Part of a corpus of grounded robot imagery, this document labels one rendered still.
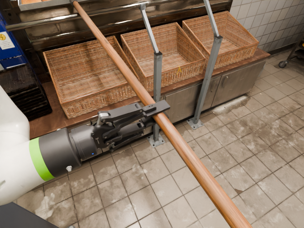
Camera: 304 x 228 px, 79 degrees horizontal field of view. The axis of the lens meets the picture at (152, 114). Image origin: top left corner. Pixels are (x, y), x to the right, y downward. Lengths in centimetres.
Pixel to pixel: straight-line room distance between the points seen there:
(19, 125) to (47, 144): 12
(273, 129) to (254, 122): 19
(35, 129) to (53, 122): 11
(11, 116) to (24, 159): 12
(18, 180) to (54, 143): 8
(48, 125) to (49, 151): 101
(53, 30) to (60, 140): 124
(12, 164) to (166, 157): 147
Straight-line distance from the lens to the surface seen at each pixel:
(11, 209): 101
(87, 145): 41
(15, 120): 51
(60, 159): 41
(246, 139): 209
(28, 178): 43
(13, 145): 46
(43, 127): 142
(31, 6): 133
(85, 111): 136
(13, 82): 144
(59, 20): 117
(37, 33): 158
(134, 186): 166
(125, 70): 60
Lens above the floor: 155
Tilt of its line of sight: 48 degrees down
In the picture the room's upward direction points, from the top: straight up
